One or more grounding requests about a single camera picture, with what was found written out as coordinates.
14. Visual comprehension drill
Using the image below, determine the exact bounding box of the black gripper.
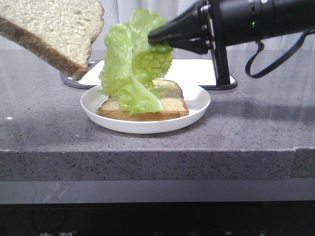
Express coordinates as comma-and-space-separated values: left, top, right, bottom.
147, 0, 233, 86

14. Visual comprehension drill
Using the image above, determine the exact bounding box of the bread slice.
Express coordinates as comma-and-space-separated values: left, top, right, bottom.
96, 80, 189, 121
0, 0, 104, 80

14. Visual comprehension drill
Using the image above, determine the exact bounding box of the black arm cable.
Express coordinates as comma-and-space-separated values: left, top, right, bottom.
245, 27, 315, 79

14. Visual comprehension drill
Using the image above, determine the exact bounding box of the white round plate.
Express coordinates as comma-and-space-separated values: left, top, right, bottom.
80, 84, 211, 134

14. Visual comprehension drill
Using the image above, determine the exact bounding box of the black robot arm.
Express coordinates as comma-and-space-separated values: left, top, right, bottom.
148, 0, 315, 90

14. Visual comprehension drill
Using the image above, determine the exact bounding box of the white cutting board black rim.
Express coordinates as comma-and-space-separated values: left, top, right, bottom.
60, 59, 237, 90

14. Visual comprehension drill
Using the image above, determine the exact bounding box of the green lettuce leaf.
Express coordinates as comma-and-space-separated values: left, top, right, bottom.
99, 9, 173, 115

